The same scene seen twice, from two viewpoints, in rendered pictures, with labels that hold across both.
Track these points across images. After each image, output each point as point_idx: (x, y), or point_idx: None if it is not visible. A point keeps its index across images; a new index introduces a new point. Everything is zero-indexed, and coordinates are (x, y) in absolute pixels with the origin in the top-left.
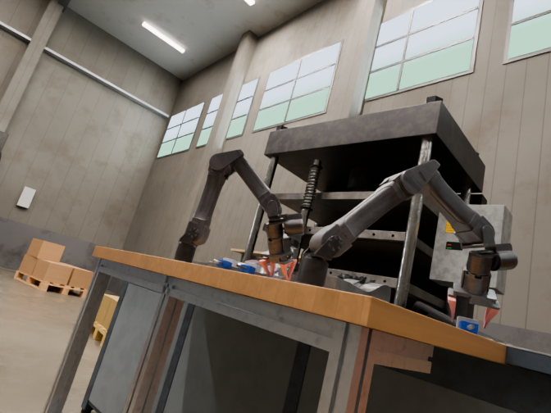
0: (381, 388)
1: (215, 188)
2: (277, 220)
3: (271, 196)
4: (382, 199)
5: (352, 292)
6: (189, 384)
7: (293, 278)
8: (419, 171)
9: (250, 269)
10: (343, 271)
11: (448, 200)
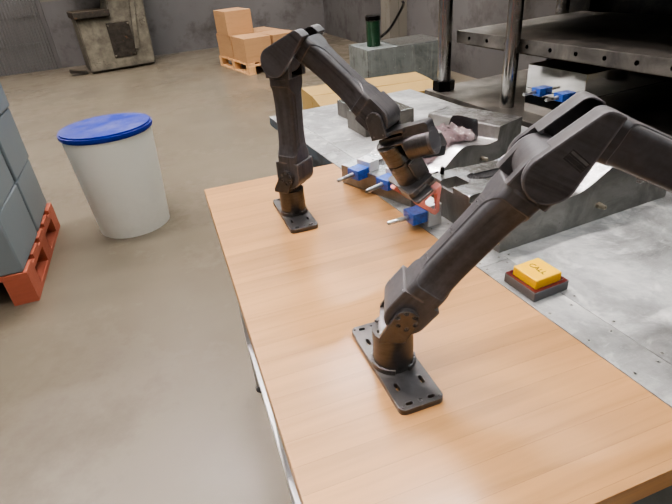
0: None
1: (288, 105)
2: (391, 138)
3: (369, 104)
4: (487, 224)
5: (540, 214)
6: None
7: (448, 196)
8: (565, 155)
9: (388, 185)
10: (596, 51)
11: (659, 173)
